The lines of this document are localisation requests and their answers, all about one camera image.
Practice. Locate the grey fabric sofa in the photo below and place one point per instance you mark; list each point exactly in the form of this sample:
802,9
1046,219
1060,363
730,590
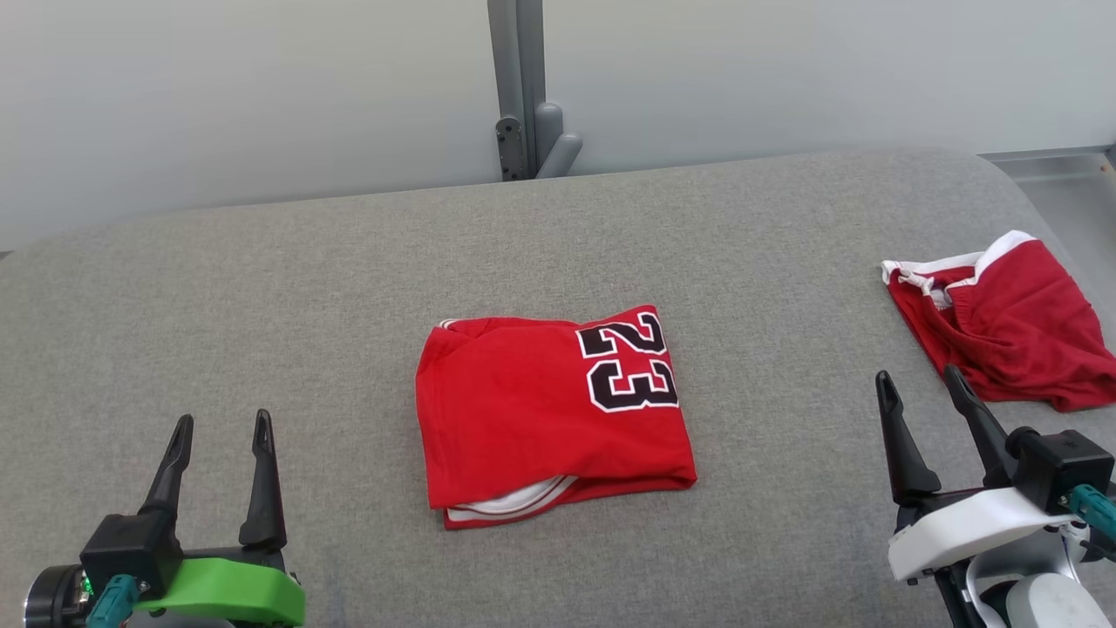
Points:
261,305

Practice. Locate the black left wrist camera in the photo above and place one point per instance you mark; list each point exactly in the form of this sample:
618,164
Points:
122,549

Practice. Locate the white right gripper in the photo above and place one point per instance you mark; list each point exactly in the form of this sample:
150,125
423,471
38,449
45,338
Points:
968,523

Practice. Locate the red Bulls 23 jersey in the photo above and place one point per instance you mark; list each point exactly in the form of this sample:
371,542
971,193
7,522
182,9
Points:
523,419

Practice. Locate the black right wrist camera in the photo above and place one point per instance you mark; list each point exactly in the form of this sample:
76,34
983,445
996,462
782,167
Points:
1059,467

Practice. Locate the red shorts with white trim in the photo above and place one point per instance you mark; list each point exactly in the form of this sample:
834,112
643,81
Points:
1020,331

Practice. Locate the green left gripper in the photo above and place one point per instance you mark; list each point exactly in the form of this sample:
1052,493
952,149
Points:
235,589

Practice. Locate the grey metal rail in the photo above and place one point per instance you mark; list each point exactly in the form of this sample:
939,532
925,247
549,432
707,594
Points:
1055,164

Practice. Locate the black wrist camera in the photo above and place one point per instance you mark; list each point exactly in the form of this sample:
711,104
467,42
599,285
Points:
1059,467
122,549

